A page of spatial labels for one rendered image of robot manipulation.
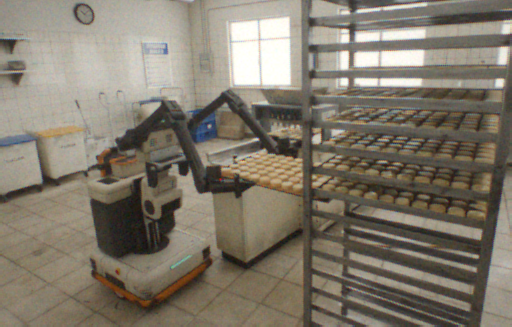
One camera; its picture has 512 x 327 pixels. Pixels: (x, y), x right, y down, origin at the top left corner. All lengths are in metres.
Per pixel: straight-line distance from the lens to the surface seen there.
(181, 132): 1.65
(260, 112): 3.19
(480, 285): 1.31
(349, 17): 1.22
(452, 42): 1.14
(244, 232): 2.58
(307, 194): 1.35
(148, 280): 2.38
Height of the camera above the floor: 1.56
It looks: 15 degrees down
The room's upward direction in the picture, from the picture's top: 2 degrees counter-clockwise
